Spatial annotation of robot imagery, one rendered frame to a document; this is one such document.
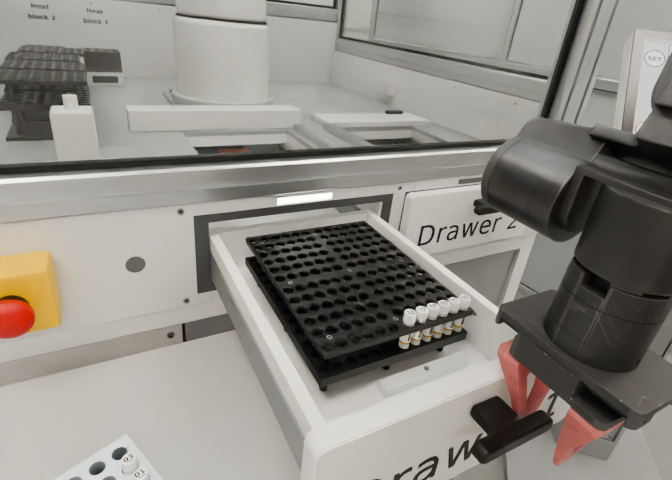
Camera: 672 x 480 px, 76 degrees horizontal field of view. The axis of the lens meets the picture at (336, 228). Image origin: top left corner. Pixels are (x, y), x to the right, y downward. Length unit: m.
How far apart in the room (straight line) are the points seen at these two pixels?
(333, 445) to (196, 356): 0.33
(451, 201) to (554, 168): 0.43
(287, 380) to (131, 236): 0.27
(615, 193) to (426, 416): 0.19
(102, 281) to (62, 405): 0.13
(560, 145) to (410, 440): 0.22
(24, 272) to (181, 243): 0.16
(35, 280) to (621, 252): 0.48
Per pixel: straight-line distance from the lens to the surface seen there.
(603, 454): 1.67
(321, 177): 0.58
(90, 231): 0.54
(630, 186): 0.28
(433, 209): 0.70
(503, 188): 0.31
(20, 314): 0.50
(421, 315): 0.43
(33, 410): 0.58
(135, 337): 0.64
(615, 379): 0.31
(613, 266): 0.28
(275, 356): 0.39
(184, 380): 0.56
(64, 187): 0.51
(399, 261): 0.53
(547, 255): 2.27
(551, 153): 0.31
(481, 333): 0.52
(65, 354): 0.64
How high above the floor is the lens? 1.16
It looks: 26 degrees down
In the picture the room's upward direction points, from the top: 6 degrees clockwise
